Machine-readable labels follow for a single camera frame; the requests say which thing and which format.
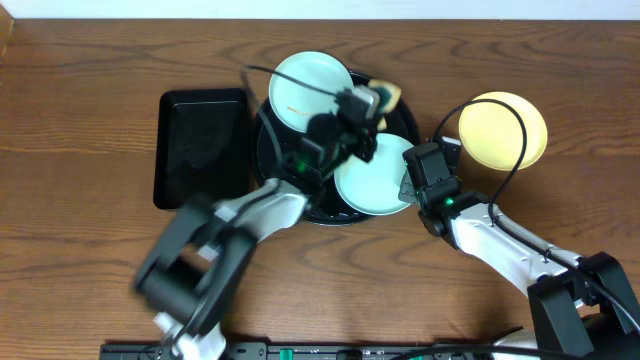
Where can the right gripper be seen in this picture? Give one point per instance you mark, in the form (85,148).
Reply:
(406,191)

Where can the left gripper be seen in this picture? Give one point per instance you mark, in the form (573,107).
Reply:
(366,138)

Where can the green yellow sponge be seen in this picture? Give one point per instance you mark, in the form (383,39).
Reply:
(389,96)

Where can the light blue plate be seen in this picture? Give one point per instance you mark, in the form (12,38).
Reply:
(373,187)
(295,105)

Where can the yellow plate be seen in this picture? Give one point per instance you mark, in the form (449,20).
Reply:
(492,135)

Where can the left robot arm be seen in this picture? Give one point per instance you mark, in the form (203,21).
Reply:
(194,269)

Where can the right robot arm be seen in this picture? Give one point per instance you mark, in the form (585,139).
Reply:
(580,306)

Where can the black rectangular tray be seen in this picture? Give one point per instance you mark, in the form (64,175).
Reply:
(202,146)

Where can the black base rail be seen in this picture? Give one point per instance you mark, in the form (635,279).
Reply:
(256,350)

